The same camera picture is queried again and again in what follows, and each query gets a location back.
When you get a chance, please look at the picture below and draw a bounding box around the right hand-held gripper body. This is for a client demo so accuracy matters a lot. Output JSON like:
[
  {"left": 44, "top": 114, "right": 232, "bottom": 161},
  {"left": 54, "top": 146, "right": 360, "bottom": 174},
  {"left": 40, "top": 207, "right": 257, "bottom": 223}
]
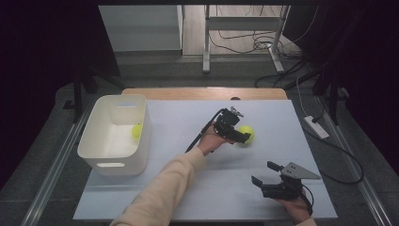
[{"left": 261, "top": 161, "right": 322, "bottom": 201}]

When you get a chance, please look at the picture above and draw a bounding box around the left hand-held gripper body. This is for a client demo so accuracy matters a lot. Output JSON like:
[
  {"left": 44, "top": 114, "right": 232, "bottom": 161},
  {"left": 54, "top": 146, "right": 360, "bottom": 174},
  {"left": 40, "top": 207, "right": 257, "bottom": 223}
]
[{"left": 214, "top": 105, "right": 248, "bottom": 142}]

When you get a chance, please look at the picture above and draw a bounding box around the yellow tennis ball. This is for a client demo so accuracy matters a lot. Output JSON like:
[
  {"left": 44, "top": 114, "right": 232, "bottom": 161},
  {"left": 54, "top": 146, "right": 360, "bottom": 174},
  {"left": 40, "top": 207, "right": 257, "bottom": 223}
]
[
  {"left": 131, "top": 121, "right": 144, "bottom": 140},
  {"left": 237, "top": 124, "right": 256, "bottom": 145}
]

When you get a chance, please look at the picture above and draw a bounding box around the white plastic basket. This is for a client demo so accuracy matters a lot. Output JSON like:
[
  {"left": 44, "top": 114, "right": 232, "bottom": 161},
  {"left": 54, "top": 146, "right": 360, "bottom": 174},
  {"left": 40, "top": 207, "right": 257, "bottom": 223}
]
[{"left": 76, "top": 93, "right": 152, "bottom": 177}]

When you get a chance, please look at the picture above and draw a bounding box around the person's left hand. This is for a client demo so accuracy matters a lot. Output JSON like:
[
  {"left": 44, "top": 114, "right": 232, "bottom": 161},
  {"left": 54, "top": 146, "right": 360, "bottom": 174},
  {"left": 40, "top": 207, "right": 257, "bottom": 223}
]
[{"left": 197, "top": 123, "right": 236, "bottom": 157}]

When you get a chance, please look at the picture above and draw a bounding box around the person's right hand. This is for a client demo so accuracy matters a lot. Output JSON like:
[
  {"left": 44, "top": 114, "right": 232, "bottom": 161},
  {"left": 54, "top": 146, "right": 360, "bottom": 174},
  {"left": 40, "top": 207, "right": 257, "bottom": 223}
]
[{"left": 276, "top": 191, "right": 314, "bottom": 225}]

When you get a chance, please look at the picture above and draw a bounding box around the white board sheet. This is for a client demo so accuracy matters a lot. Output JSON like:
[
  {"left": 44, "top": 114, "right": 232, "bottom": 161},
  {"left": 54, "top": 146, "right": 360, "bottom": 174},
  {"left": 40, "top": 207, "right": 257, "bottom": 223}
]
[{"left": 72, "top": 99, "right": 339, "bottom": 220}]

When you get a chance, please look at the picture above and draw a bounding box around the wooden table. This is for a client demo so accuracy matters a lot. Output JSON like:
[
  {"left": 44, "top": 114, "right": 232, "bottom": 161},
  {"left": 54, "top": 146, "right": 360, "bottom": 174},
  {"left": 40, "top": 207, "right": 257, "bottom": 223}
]
[{"left": 120, "top": 88, "right": 289, "bottom": 102}]

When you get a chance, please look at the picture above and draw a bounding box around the white power strip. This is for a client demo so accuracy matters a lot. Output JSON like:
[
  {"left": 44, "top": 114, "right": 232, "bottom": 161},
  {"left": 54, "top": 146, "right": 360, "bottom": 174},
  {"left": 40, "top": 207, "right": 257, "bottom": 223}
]
[{"left": 303, "top": 115, "right": 330, "bottom": 140}]

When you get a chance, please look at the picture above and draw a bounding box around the black stand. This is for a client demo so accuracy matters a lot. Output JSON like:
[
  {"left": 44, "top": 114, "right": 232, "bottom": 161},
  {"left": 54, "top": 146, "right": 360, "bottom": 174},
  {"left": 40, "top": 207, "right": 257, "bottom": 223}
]
[
  {"left": 62, "top": 67, "right": 126, "bottom": 125},
  {"left": 311, "top": 62, "right": 349, "bottom": 126}
]

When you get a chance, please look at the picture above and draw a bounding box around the white cabinet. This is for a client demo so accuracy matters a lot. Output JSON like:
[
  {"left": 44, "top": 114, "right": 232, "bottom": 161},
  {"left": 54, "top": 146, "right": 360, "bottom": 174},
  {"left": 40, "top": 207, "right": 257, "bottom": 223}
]
[{"left": 98, "top": 4, "right": 184, "bottom": 53}]

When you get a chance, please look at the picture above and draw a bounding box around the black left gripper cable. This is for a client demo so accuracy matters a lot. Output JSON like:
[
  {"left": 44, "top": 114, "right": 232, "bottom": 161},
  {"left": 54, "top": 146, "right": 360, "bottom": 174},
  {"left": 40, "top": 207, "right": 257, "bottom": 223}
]
[{"left": 184, "top": 107, "right": 227, "bottom": 154}]

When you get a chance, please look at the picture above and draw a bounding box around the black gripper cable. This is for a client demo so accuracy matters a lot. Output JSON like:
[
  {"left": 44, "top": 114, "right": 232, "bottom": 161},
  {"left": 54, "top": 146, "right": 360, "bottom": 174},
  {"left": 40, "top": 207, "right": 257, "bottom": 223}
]
[
  {"left": 184, "top": 107, "right": 227, "bottom": 154},
  {"left": 300, "top": 184, "right": 315, "bottom": 217}
]

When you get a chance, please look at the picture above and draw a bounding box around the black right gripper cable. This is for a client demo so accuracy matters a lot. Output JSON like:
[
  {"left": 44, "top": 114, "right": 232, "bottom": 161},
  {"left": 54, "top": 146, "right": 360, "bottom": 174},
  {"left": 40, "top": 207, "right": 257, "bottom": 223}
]
[{"left": 300, "top": 184, "right": 315, "bottom": 217}]

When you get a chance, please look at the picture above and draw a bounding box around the thin white cable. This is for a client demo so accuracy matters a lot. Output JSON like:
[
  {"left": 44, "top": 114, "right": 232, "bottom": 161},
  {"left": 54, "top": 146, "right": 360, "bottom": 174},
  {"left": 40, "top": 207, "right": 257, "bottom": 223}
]
[{"left": 295, "top": 74, "right": 310, "bottom": 118}]

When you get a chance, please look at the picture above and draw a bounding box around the black power strip cable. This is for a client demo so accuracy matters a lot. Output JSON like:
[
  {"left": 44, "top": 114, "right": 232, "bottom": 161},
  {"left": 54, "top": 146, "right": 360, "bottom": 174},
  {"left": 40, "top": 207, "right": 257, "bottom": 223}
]
[{"left": 302, "top": 126, "right": 365, "bottom": 186}]

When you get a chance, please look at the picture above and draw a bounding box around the aluminium rail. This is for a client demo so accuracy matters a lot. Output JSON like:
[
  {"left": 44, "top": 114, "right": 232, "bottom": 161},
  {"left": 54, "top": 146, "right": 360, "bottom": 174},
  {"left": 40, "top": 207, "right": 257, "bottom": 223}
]
[
  {"left": 20, "top": 97, "right": 95, "bottom": 226},
  {"left": 314, "top": 95, "right": 394, "bottom": 226}
]

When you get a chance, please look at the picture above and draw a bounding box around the thick black floor cable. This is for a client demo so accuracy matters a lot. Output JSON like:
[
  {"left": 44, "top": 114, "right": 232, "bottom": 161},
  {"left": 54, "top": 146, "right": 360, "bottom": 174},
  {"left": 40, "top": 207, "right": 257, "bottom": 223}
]
[{"left": 253, "top": 57, "right": 324, "bottom": 90}]

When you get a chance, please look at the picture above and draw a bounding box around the bundle of thin floor cables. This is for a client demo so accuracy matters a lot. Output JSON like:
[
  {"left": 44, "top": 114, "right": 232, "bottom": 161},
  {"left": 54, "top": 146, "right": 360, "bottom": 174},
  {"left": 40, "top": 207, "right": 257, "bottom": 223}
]
[{"left": 208, "top": 4, "right": 321, "bottom": 60}]

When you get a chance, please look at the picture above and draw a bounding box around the white metal desk frame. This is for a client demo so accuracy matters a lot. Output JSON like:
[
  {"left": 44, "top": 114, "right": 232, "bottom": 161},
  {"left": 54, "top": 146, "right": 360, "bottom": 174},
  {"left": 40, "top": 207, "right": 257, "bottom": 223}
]
[{"left": 201, "top": 4, "right": 291, "bottom": 74}]

